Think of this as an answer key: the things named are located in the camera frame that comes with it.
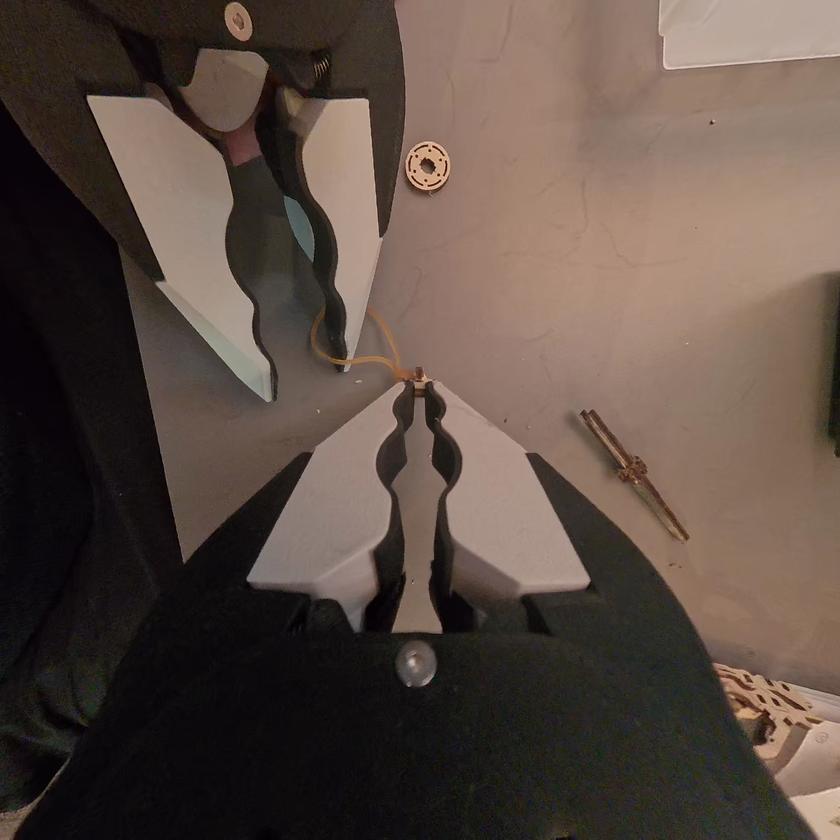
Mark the round wooden wheel disc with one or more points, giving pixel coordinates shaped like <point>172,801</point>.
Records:
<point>417,154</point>

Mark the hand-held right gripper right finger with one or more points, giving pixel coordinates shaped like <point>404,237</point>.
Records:
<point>518,525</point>

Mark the dark wooden gear axle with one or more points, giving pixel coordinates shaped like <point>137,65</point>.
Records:
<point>633,471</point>

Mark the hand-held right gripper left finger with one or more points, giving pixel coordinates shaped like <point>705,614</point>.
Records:
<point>328,518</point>

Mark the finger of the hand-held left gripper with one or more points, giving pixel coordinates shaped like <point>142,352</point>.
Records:
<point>348,170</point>
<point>170,197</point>

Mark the wooden buggy model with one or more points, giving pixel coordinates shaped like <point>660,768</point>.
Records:
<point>768,705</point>

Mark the person's left hand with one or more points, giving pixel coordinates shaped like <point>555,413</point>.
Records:
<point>243,148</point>

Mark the wooden cross-shaped part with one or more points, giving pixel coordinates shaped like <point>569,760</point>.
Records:
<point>420,380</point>

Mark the tan rubber band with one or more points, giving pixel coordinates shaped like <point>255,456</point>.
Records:
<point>358,359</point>

